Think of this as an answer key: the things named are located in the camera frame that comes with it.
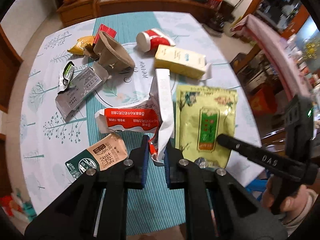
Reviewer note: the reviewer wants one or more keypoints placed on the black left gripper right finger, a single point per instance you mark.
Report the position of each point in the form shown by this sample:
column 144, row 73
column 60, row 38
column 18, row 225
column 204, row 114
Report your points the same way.
column 216, row 205

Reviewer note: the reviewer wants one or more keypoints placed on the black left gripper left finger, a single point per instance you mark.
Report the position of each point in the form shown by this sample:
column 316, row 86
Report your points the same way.
column 95, row 205

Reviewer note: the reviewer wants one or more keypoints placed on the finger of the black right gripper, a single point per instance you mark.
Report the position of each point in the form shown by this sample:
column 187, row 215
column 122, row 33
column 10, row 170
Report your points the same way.
column 234, row 144

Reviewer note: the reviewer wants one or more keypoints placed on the beige green snack pouch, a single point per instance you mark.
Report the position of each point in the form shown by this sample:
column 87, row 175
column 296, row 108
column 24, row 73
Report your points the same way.
column 100, row 156

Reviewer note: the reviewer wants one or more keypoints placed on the white red milk carton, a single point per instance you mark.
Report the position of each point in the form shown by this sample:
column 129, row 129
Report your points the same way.
column 155, row 115

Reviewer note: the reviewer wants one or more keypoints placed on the right hand of person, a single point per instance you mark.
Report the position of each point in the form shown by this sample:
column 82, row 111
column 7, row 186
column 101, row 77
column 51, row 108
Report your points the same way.
column 292, row 206

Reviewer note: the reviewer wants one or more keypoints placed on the blue plastic stool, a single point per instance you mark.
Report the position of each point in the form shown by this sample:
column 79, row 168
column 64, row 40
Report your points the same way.
column 257, row 185

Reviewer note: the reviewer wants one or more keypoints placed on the large yellow-green ginger bag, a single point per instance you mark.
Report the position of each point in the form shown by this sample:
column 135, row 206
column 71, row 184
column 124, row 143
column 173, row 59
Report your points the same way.
column 203, row 113

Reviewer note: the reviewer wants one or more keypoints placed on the yellow rectangular carton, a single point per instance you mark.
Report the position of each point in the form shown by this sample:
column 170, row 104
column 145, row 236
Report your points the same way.
column 183, row 62

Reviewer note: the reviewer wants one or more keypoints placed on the patterned white teal tablecloth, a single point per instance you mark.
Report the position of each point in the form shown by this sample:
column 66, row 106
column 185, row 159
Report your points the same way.
column 47, row 141

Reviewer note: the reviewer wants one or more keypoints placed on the silver foil box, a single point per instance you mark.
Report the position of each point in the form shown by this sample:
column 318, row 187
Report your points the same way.
column 87, row 81

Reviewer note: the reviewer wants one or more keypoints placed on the red white paper cup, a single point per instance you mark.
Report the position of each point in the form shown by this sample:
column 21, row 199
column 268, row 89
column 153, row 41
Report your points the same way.
column 150, row 40

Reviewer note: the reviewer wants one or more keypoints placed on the red basket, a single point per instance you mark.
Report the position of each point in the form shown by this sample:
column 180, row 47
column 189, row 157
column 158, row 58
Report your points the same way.
column 214, row 3

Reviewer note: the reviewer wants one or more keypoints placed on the brown paper cone bag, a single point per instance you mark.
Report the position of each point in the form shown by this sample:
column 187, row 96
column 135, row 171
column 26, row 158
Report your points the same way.
column 109, row 53

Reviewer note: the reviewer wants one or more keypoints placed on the red cigarette box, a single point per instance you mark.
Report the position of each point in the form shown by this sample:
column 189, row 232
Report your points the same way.
column 111, row 32

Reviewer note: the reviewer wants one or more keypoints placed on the yellow crumpled wrapper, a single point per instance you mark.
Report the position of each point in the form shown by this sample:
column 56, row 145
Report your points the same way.
column 79, row 47

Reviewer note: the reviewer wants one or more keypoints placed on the wooden tv cabinet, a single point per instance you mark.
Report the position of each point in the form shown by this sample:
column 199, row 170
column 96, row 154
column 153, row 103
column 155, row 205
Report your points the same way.
column 83, row 10

